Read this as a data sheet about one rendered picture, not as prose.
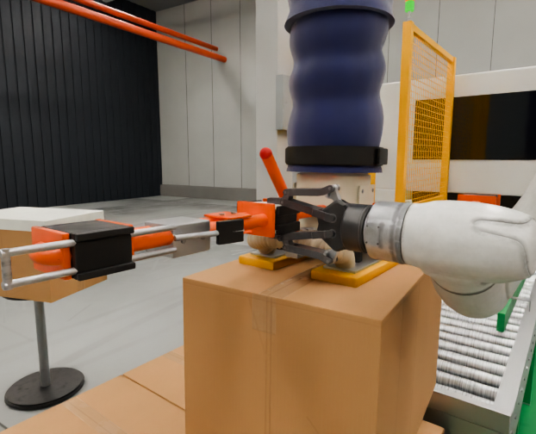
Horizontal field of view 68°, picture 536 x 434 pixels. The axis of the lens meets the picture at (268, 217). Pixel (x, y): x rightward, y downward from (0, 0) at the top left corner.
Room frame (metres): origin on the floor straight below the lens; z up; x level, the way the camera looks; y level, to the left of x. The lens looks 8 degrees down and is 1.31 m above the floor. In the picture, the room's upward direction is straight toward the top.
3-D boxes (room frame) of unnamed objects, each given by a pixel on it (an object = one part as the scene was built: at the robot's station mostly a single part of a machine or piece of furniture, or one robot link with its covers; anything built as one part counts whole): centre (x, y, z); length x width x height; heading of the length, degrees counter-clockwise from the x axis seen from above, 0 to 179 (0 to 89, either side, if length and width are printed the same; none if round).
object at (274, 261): (0.99, -0.07, 1.09); 0.34 x 0.10 x 0.05; 143
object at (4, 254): (0.47, 0.14, 1.21); 0.31 x 0.03 x 0.05; 143
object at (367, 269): (0.87, -0.23, 1.09); 0.34 x 0.10 x 0.05; 143
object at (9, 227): (2.11, 1.27, 0.82); 0.60 x 0.40 x 0.40; 73
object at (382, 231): (0.59, -0.18, 1.20); 0.09 x 0.06 x 0.09; 143
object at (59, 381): (2.11, 1.27, 0.31); 0.40 x 0.40 x 0.62
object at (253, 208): (0.73, 0.00, 1.20); 0.10 x 0.08 x 0.06; 53
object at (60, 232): (0.46, 0.21, 1.21); 0.08 x 0.07 x 0.05; 143
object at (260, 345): (0.91, -0.15, 0.87); 0.60 x 0.40 x 0.40; 148
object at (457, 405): (1.22, -0.40, 0.58); 0.70 x 0.03 x 0.06; 53
